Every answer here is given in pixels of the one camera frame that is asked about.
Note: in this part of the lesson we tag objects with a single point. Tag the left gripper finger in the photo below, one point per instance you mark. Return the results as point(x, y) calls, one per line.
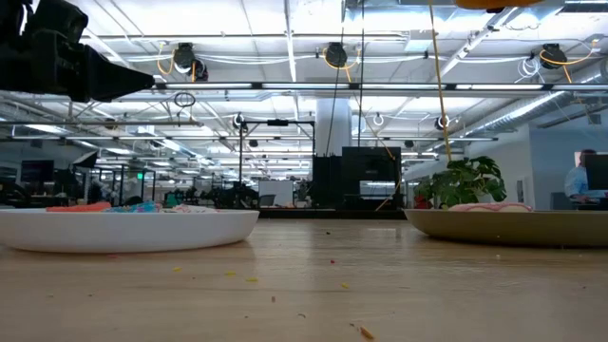
point(114, 78)

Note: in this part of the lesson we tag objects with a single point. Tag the small blue sprinkled donut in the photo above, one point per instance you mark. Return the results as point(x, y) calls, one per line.
point(135, 207)

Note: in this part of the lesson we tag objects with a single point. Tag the small white sprinkled donut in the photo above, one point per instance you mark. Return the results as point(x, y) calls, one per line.
point(190, 208)

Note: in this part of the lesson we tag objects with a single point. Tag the large blue drizzled donut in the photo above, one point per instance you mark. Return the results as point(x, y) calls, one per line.
point(494, 4)

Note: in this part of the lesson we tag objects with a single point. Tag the large pink frosted donut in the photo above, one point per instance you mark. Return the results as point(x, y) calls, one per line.
point(491, 207)

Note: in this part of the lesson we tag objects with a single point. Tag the dark computer monitor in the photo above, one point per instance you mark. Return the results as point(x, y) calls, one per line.
point(37, 170)
point(597, 171)

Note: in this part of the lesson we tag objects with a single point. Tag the white round plate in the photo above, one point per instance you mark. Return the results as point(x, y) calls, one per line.
point(142, 230)

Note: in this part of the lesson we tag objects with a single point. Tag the white board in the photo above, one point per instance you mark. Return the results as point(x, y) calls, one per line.
point(275, 192)

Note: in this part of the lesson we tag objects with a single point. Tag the white building column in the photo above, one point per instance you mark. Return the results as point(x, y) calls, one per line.
point(332, 123)

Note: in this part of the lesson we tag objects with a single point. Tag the orange crumb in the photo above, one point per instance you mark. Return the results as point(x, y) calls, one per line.
point(366, 333)

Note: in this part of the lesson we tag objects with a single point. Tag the green potted plant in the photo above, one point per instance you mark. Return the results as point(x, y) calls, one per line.
point(463, 185)

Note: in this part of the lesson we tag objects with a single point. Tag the grey round plate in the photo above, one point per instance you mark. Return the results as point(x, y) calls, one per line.
point(499, 228)

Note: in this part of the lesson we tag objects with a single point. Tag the grey office chair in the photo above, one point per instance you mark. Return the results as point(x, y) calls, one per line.
point(563, 200)

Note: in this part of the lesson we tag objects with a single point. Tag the person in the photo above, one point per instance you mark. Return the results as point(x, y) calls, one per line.
point(575, 183)

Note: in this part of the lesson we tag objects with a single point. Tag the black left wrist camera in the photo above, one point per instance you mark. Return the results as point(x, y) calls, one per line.
point(62, 19)

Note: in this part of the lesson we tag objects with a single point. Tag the black metal stand frame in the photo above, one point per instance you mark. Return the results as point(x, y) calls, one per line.
point(278, 122)

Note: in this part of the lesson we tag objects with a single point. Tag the long ceiling light rail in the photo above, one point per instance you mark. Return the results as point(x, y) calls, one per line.
point(332, 86)

